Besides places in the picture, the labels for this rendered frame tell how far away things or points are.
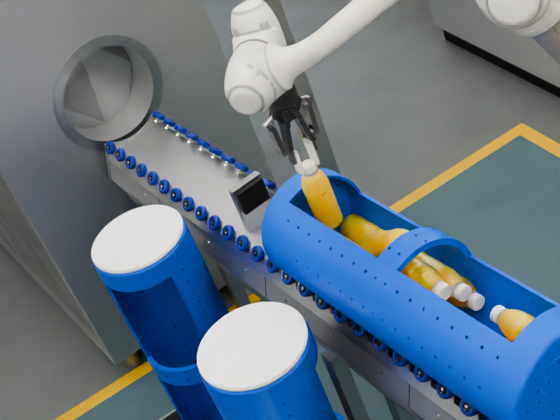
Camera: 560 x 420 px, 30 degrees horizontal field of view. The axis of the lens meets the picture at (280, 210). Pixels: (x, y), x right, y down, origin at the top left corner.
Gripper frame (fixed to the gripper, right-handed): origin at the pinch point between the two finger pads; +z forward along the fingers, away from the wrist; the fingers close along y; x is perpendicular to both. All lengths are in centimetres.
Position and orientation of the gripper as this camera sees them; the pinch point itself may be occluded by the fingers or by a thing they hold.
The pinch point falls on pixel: (304, 157)
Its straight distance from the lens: 246.5
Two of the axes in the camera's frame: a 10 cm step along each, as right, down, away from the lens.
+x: 5.6, 3.5, -7.5
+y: -7.7, 5.6, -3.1
